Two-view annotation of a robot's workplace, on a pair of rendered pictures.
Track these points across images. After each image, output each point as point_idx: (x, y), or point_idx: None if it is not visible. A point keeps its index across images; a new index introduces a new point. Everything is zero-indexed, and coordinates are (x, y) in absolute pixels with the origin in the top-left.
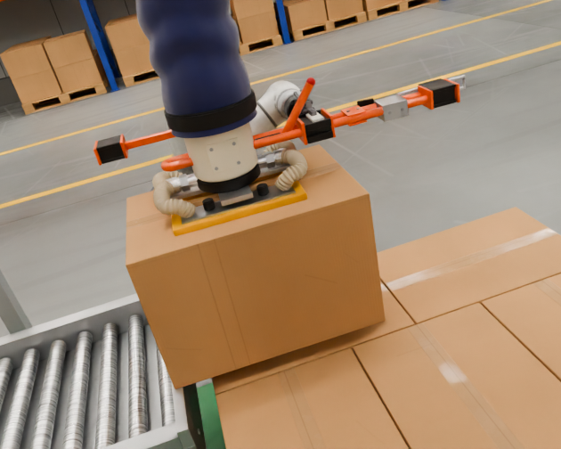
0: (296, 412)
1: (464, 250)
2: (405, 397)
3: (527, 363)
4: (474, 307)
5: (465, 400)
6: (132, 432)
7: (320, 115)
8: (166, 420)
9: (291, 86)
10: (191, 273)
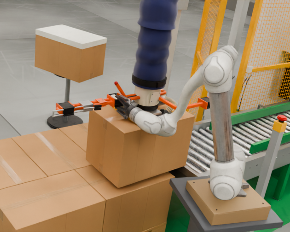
0: None
1: (51, 200)
2: (75, 149)
3: (34, 157)
4: (50, 174)
5: (56, 149)
6: None
7: (113, 96)
8: None
9: (141, 112)
10: None
